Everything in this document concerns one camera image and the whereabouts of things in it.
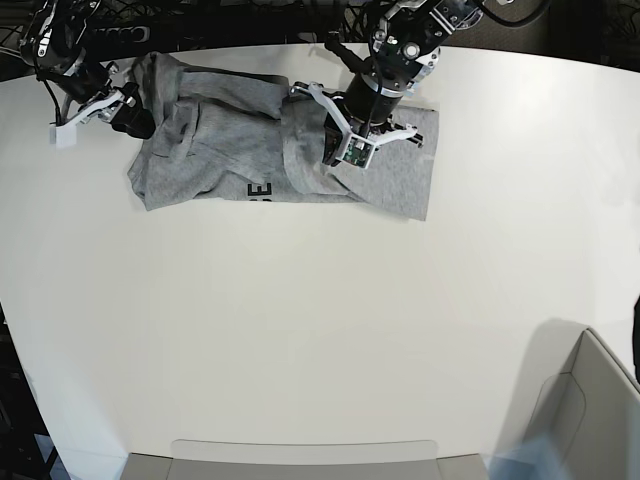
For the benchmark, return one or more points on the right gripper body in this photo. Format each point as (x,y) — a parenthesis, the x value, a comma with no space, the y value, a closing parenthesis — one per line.
(90,93)

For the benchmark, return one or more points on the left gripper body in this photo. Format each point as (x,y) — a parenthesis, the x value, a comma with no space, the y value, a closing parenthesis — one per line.
(361,101)

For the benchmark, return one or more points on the grey T-shirt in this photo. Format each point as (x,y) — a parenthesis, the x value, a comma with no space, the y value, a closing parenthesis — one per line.
(242,137)

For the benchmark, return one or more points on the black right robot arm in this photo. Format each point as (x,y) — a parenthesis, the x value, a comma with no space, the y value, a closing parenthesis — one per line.
(53,41)

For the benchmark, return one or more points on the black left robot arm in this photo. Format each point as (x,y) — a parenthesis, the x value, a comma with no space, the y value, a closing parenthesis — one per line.
(403,40)

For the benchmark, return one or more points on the black power strip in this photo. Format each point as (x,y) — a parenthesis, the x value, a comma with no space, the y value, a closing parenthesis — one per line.
(136,34)

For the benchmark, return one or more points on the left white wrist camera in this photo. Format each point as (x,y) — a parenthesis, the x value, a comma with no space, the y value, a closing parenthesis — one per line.
(356,151)

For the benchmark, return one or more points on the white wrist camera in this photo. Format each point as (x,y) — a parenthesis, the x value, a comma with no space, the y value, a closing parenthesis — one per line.
(356,151)
(63,136)

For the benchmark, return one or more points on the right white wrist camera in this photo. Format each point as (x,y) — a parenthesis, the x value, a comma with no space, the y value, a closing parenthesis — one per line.
(63,136)

